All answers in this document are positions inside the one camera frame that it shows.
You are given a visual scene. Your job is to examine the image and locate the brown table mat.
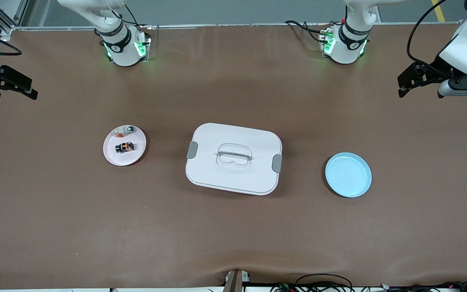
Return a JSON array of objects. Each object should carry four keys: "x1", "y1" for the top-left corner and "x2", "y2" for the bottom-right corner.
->
[{"x1": 0, "y1": 24, "x2": 467, "y2": 290}]

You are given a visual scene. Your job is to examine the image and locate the white lidded storage box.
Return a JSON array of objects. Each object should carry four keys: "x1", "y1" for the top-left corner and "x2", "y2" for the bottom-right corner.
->
[{"x1": 185, "y1": 123, "x2": 283, "y2": 196}]

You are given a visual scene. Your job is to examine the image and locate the light blue plate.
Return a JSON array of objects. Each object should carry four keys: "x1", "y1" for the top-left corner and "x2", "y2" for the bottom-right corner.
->
[{"x1": 325, "y1": 152, "x2": 372, "y2": 198}]

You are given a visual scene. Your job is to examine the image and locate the tangled black cables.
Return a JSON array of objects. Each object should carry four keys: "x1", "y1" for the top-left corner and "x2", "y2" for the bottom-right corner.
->
[{"x1": 270, "y1": 274, "x2": 356, "y2": 292}]

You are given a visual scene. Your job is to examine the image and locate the pink plate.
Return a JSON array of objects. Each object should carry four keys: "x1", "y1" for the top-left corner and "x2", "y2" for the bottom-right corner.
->
[{"x1": 103, "y1": 125, "x2": 147, "y2": 167}]

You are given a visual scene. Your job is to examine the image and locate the small silver green switch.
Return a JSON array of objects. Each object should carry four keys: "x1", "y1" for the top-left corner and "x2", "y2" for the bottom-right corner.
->
[{"x1": 113, "y1": 126, "x2": 137, "y2": 139}]

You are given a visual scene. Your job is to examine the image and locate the black left arm base cable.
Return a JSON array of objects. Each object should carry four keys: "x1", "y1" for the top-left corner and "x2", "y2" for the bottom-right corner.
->
[{"x1": 284, "y1": 19, "x2": 327, "y2": 43}]

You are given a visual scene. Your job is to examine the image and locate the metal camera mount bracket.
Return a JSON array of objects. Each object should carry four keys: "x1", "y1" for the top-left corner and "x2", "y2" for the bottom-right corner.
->
[{"x1": 223, "y1": 269, "x2": 251, "y2": 292}]

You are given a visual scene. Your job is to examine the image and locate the black cable bundle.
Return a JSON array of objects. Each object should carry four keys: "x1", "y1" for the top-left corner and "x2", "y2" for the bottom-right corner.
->
[{"x1": 379, "y1": 281, "x2": 467, "y2": 292}]

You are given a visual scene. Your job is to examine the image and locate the black arm base cable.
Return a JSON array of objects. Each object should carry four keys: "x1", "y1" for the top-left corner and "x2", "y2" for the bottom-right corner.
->
[
  {"x1": 284, "y1": 19, "x2": 327, "y2": 43},
  {"x1": 112, "y1": 4, "x2": 141, "y2": 29}
]

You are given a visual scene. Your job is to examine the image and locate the silver table edge rail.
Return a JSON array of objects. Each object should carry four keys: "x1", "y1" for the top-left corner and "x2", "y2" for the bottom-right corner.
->
[{"x1": 15, "y1": 22, "x2": 461, "y2": 31}]

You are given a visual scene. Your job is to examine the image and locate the black right arm base cable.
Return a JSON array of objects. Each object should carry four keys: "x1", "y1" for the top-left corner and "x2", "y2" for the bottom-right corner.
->
[{"x1": 112, "y1": 4, "x2": 141, "y2": 29}]

